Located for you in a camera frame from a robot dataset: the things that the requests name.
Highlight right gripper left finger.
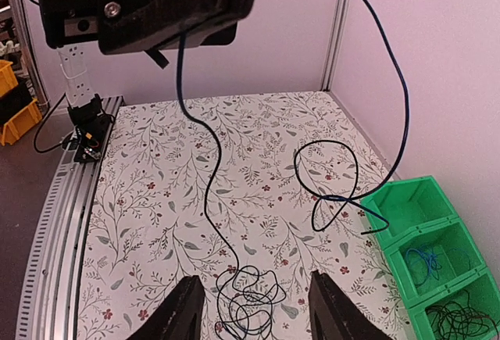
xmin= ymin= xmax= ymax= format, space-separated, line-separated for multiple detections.
xmin=127 ymin=276 xmax=205 ymax=340

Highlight front aluminium rail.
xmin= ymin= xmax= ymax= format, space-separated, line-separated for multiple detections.
xmin=15 ymin=95 xmax=125 ymax=340

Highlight left green bin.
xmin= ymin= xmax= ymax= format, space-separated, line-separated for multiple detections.
xmin=361 ymin=176 xmax=458 ymax=249

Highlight middle green bin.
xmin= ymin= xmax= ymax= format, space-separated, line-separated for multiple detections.
xmin=384 ymin=218 xmax=486 ymax=310

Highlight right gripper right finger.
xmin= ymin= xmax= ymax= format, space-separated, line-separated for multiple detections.
xmin=308 ymin=270 xmax=390 ymax=340

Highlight floral table mat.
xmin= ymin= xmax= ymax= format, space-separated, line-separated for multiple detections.
xmin=80 ymin=92 xmax=411 ymax=339

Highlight left aluminium post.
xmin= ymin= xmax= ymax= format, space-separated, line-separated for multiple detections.
xmin=321 ymin=0 xmax=349 ymax=91

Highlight thin black cable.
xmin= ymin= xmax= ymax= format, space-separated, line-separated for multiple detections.
xmin=425 ymin=288 xmax=500 ymax=340

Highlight black cable tangle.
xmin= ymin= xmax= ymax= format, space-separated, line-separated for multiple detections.
xmin=175 ymin=30 xmax=288 ymax=338

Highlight right green bin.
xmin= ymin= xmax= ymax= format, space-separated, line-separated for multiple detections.
xmin=408 ymin=269 xmax=499 ymax=339

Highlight yellow storage bins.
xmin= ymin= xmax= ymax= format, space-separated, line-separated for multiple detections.
xmin=1 ymin=59 xmax=42 ymax=146

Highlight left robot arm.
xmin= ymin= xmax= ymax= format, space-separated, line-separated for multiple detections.
xmin=37 ymin=0 xmax=254 ymax=150

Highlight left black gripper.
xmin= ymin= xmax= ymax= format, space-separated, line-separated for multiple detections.
xmin=38 ymin=0 xmax=255 ymax=55

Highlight green bin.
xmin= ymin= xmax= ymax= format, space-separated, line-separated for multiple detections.
xmin=408 ymin=269 xmax=499 ymax=339
xmin=361 ymin=176 xmax=458 ymax=249
xmin=384 ymin=218 xmax=486 ymax=310

